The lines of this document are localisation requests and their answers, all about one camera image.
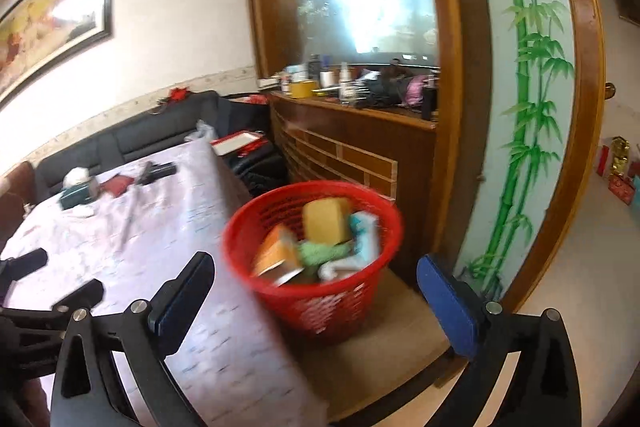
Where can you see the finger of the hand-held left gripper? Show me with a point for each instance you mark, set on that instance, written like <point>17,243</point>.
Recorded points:
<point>80,294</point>
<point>25,264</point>

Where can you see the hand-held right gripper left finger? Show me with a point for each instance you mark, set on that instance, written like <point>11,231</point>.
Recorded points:
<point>182,302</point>

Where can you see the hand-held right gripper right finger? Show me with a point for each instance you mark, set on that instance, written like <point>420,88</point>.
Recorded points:
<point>450,307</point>

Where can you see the orange box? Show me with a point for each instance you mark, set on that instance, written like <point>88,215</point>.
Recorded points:
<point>277,252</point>

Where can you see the white cloth with green edge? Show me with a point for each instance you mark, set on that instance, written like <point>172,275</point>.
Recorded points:
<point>345,269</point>

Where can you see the teal packet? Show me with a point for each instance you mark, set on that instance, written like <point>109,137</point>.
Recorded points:
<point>365,232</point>

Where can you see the red plastic basket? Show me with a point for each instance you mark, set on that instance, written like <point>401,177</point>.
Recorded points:
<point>310,317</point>

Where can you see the green towel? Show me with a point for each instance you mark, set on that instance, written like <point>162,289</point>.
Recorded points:
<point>325,253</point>

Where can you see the brown armchair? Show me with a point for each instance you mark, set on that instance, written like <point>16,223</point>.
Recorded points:
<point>15,187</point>

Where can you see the purple floral tablecloth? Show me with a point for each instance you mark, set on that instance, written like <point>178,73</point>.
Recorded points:
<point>150,227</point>

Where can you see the green tissue box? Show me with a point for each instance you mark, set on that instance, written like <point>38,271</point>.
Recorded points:
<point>77,194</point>

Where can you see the red pouch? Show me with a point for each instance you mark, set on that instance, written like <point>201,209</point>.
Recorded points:
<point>117,186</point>

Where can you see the black pouch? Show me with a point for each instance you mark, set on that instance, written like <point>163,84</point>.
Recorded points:
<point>157,172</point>

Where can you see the dark bag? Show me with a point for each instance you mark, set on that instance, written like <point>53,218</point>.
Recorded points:
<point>260,172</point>

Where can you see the red white box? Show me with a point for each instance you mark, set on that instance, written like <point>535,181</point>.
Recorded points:
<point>235,143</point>

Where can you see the clear plastic bag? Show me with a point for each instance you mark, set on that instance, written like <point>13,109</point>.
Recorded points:
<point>202,132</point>

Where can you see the black sofa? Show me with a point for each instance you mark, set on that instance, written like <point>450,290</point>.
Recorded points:
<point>140,132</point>

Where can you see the wooden partition cabinet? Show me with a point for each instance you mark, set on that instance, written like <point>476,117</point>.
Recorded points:
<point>350,142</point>

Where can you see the red decoration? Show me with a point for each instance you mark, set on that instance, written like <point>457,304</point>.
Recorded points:
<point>177,96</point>

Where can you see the red gift box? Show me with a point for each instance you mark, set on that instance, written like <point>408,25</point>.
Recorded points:
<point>621,190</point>

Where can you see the pink cloth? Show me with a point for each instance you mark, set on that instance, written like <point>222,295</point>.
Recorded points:
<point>416,92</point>

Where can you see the black bag on cabinet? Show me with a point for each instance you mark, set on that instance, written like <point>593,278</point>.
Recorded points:
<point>382,92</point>

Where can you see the bamboo print glass panel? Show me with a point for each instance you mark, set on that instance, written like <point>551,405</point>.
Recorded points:
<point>520,82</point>

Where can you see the white bottle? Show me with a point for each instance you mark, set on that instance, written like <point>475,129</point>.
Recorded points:
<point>346,82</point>

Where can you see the framed horse painting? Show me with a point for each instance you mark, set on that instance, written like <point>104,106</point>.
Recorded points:
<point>45,17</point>

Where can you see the white jar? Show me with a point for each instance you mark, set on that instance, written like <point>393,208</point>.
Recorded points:
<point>330,79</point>

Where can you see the brass door knob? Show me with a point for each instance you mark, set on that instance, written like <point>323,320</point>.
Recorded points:
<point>610,90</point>

